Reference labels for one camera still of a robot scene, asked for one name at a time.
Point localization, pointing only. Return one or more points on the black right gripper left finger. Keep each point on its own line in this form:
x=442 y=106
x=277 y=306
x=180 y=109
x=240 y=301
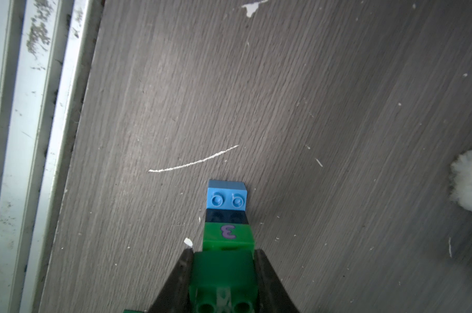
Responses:
x=174 y=295

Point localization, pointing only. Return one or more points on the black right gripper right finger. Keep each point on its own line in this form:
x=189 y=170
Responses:
x=272 y=296

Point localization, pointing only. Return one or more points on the light green tall lego brick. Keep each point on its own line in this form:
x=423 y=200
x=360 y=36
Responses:
x=223 y=281

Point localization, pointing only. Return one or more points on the small green lego brick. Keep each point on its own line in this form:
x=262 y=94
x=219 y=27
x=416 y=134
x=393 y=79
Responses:
x=227 y=236

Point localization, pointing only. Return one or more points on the small black block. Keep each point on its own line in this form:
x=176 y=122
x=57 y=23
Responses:
x=226 y=216

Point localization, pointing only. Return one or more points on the long blue lego brick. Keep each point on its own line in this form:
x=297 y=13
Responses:
x=226 y=195

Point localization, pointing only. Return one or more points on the white teddy bear blue shirt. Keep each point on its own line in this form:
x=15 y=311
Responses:
x=461 y=181

